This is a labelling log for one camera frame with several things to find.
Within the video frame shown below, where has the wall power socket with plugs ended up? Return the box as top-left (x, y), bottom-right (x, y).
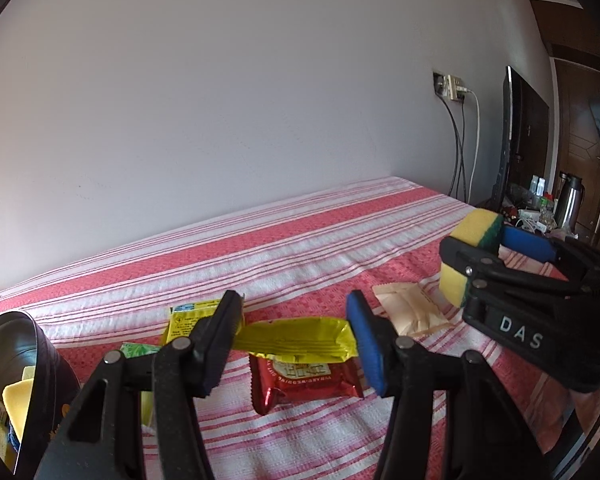
top-left (432, 72), bottom-right (468, 102)

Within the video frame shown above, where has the yellow tissue pack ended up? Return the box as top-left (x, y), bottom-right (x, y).
top-left (160, 299), bottom-right (221, 346)

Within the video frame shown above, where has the beige snack wrapper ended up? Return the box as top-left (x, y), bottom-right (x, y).
top-left (373, 283), bottom-right (451, 338)

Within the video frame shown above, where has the round metal tin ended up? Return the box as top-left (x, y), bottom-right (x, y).
top-left (0, 311), bottom-right (80, 479)

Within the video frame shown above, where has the black flat television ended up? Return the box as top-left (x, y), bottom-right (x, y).
top-left (490, 65), bottom-right (550, 210)

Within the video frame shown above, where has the person's right hand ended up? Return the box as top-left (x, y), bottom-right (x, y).
top-left (569, 388), bottom-right (600, 434)

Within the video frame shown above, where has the yellow sponge front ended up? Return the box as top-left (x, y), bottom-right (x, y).
top-left (2, 378), bottom-right (33, 441)

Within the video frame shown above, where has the yellow green scouring sponge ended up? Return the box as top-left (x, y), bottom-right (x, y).
top-left (439, 209), bottom-right (504, 308)

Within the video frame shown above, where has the steel thermos kettle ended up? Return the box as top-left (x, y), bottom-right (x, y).
top-left (554, 171), bottom-right (585, 233)

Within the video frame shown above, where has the white power cable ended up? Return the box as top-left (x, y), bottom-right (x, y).
top-left (462, 88), bottom-right (482, 204)

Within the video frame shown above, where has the red snack wrapper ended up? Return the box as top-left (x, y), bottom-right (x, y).
top-left (249, 356), bottom-right (364, 415)

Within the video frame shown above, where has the red white striped bedsheet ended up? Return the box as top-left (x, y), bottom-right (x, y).
top-left (0, 178), bottom-right (570, 479)

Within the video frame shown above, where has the brown wooden door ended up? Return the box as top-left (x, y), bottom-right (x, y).
top-left (553, 58), bottom-right (600, 245)

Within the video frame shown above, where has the blue knitted cloth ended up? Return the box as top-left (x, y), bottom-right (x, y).
top-left (6, 422), bottom-right (20, 453)

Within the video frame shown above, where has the black power cable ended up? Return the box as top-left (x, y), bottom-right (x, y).
top-left (438, 94), bottom-right (470, 201)

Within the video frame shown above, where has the yellow snack wrapper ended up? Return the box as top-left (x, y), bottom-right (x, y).
top-left (233, 316), bottom-right (358, 364)

